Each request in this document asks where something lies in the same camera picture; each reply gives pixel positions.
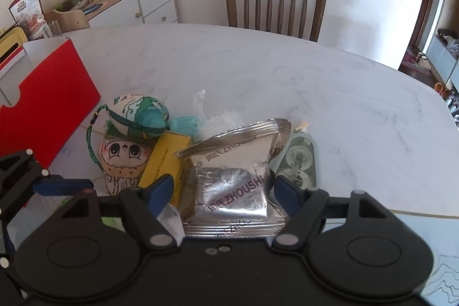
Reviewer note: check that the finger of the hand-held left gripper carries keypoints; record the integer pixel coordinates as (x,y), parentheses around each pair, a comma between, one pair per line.
(61,186)
(4,255)

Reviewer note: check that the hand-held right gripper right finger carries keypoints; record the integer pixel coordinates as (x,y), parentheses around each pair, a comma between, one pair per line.
(286,190)

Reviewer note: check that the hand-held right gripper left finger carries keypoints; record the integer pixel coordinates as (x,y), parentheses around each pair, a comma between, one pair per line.
(162,188)

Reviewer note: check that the yellow cardboard box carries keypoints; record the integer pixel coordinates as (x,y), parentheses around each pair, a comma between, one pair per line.
(168,159)

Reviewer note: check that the pale green correction tape dispenser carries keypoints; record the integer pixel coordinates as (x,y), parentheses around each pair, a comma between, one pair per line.
(299,159)

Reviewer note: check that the cartoon face plush toy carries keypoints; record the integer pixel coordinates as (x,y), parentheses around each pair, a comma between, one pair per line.
(123,161)

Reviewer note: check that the silver foil packet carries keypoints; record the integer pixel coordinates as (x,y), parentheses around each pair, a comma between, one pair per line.
(233,184)
(281,134)

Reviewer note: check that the green white egg-shaped plush pouch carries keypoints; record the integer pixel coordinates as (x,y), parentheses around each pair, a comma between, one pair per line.
(138,116)

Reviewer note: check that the red and white storage box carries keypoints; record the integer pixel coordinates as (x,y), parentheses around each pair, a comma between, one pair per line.
(46,98)

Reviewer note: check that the teal soft lump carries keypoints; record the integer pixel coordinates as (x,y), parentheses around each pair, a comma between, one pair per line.
(184,128)

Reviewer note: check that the clear plastic wrapper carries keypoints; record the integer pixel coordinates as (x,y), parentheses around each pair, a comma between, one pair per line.
(218,116)

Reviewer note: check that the yellow tissue box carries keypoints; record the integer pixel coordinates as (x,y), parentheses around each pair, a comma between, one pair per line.
(10,44)

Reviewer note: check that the clear drinking glass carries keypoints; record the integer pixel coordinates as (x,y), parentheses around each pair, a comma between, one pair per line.
(53,30)

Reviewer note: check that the small light wooden chair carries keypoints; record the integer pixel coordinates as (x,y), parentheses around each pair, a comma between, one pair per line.
(70,19)

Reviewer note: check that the printed table mat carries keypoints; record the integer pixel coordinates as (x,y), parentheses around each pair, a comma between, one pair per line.
(441,255)

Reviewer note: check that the red snack bag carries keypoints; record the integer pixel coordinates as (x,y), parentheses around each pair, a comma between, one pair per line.
(28,14)

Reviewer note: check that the patterned floor rug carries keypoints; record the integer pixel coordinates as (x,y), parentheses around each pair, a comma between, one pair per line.
(416,64)

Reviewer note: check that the brown wooden dining chair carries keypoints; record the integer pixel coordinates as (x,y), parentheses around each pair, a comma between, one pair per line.
(276,1)

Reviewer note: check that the low white cabinet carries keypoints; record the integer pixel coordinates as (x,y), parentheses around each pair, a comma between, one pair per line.
(443,55)

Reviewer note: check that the dark wooden door frame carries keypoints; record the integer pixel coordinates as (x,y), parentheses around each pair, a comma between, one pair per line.
(428,15)

